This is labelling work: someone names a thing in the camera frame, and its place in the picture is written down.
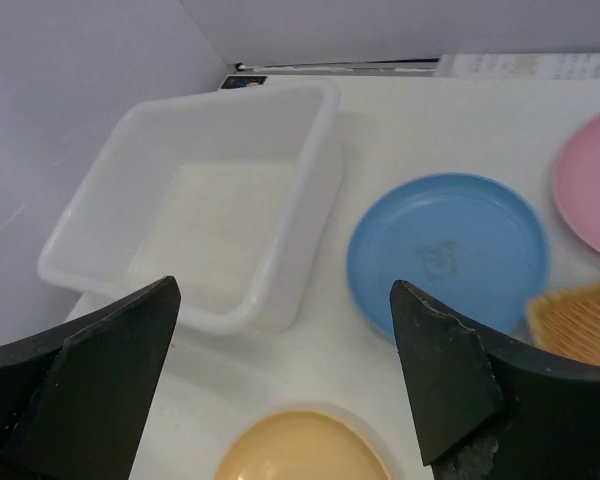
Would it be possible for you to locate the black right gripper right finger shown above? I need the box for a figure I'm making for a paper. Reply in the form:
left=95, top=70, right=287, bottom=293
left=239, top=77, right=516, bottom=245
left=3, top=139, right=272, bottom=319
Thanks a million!
left=390, top=280, right=600, bottom=479

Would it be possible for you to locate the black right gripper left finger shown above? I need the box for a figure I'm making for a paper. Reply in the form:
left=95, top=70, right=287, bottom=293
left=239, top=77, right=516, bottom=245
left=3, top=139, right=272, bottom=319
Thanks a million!
left=0, top=276, right=181, bottom=479

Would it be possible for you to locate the fan-shaped bamboo tray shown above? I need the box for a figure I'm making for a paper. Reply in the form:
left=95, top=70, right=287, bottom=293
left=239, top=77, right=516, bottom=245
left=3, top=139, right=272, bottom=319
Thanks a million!
left=525, top=284, right=600, bottom=367

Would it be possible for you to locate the blue plastic plate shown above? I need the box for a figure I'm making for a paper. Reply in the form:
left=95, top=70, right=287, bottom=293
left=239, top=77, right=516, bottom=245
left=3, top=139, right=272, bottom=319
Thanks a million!
left=346, top=173, right=550, bottom=341

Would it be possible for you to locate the pink plastic plate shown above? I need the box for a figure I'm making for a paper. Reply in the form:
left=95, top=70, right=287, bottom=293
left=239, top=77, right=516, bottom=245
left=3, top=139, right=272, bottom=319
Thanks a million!
left=552, top=114, right=600, bottom=254

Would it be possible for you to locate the white plastic bin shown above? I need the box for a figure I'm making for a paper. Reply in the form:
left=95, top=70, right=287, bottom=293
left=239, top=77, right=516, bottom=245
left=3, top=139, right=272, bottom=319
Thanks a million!
left=37, top=77, right=345, bottom=335

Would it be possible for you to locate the white printed label strip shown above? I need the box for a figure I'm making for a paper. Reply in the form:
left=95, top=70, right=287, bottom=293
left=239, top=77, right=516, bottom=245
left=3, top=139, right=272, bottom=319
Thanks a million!
left=433, top=53, right=600, bottom=81

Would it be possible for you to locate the dark logo sticker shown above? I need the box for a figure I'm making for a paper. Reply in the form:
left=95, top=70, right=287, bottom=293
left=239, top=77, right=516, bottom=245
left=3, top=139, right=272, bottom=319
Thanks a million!
left=219, top=75, right=267, bottom=90

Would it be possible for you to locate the aluminium table edge rail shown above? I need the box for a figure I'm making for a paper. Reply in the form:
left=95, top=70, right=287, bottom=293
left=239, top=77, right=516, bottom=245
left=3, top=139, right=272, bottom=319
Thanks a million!
left=234, top=58, right=440, bottom=72

